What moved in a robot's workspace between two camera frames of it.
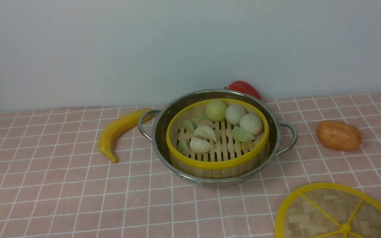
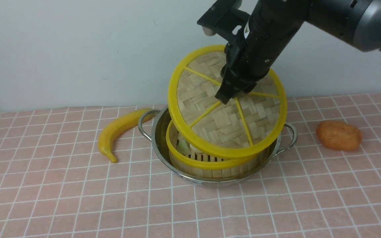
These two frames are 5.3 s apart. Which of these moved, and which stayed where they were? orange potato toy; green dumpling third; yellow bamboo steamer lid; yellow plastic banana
Moved: yellow bamboo steamer lid
Stayed: orange potato toy; green dumpling third; yellow plastic banana
